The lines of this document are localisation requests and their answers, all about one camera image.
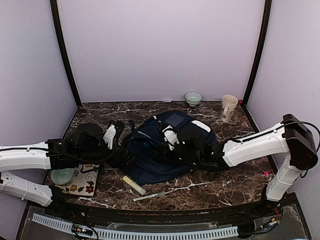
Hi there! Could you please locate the navy blue student backpack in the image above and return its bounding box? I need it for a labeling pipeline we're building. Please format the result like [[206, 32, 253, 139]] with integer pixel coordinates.
[[122, 109, 218, 186]]

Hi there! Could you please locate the yellow highlighter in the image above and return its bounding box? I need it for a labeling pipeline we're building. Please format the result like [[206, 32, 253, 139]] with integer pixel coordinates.
[[122, 175, 146, 196]]

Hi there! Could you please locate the white green pen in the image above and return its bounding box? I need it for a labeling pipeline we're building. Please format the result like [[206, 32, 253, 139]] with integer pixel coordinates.
[[132, 192, 166, 202]]

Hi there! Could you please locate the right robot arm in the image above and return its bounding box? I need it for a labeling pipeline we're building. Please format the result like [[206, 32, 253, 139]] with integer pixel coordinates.
[[158, 114, 319, 217]]

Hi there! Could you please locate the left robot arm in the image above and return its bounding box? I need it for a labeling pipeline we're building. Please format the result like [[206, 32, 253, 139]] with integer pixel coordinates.
[[0, 120, 129, 218]]

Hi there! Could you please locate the floral square plate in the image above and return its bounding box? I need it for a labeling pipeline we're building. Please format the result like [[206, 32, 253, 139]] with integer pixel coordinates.
[[53, 164, 100, 197]]

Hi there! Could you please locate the small green bowl at back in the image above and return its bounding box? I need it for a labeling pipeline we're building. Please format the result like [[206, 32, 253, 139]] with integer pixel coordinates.
[[184, 91, 203, 107]]

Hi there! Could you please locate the cream ceramic mug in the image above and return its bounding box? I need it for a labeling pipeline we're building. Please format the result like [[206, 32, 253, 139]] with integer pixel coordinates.
[[220, 95, 239, 123]]

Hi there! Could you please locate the green bowl on plate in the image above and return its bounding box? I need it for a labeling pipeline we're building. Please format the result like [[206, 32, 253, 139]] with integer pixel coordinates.
[[50, 168, 75, 186]]

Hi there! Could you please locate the small circuit board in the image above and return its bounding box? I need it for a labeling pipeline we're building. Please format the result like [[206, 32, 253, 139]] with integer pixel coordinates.
[[71, 224, 94, 236]]

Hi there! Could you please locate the white slotted cable duct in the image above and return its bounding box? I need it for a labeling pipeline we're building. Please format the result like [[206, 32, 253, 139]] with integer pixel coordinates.
[[31, 213, 239, 240]]

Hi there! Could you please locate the black front rail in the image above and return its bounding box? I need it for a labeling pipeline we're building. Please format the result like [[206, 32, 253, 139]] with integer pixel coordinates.
[[29, 193, 298, 227]]

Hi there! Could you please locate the right black frame post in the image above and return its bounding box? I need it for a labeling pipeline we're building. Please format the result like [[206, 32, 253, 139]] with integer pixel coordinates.
[[242, 0, 273, 108]]

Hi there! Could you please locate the black frame post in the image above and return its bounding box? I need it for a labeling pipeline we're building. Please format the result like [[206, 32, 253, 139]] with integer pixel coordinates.
[[242, 0, 273, 108], [49, 0, 82, 108]]

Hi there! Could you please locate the left black frame post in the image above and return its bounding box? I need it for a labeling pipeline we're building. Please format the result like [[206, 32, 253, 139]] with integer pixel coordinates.
[[49, 0, 82, 108]]

